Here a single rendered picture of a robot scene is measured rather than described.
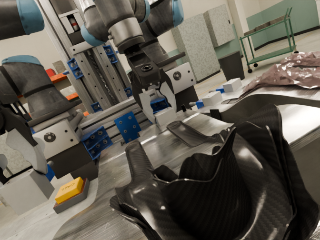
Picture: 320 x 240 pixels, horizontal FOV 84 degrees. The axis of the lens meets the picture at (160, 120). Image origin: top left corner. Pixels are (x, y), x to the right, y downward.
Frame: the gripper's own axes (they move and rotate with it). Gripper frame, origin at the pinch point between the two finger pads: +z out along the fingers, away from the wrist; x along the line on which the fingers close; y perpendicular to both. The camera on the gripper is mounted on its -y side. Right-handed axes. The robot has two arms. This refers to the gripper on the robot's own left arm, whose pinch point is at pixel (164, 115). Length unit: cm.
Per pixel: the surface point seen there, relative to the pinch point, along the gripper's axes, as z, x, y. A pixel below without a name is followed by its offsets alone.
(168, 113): -0.6, -0.7, -2.3
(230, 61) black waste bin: 40, -240, 304
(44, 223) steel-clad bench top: 10.4, 38.7, -0.6
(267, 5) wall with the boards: -48, -652, 570
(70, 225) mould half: -2.9, 17.7, -29.7
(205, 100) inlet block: 3.1, -14.7, 4.9
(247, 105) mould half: 3.2, -15.4, -12.3
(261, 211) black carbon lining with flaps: 3.0, 2.2, -33.8
